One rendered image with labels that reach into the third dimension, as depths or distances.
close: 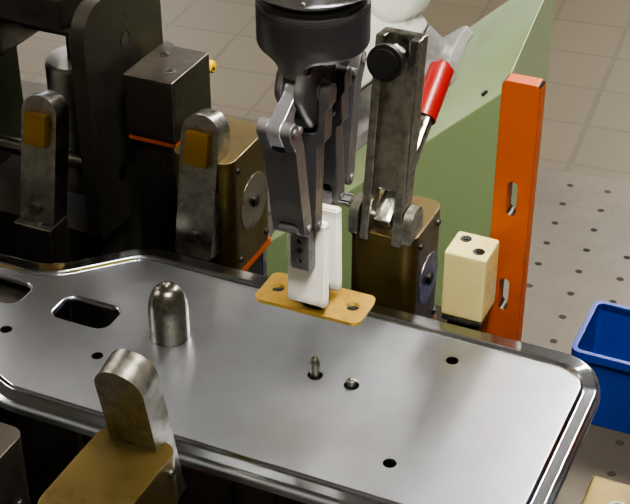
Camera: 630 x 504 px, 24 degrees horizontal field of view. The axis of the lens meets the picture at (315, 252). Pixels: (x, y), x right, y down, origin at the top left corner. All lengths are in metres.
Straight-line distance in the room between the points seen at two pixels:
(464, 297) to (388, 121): 0.15
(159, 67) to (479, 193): 0.47
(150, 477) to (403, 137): 0.35
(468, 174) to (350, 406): 0.58
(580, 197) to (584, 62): 2.02
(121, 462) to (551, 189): 1.09
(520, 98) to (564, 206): 0.83
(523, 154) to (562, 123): 2.51
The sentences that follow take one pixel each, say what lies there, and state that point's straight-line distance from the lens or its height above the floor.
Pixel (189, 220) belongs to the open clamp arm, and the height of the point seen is 1.01.
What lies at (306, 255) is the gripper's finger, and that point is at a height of 1.13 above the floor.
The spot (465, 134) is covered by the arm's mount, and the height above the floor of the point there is 0.93.
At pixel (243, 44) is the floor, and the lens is 3.99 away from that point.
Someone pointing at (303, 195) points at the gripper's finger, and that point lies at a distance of 0.97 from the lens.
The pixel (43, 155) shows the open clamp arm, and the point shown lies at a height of 1.05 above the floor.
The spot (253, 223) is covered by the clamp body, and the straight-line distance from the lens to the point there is 1.31.
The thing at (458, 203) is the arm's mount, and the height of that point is 0.84.
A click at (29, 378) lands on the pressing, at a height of 1.00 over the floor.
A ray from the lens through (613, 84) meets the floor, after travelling 3.84.
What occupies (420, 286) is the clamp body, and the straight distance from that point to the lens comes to 1.22.
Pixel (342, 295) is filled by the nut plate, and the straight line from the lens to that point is 1.07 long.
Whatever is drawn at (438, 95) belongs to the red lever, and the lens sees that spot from 1.22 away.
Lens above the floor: 1.68
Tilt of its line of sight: 33 degrees down
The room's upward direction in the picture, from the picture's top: straight up
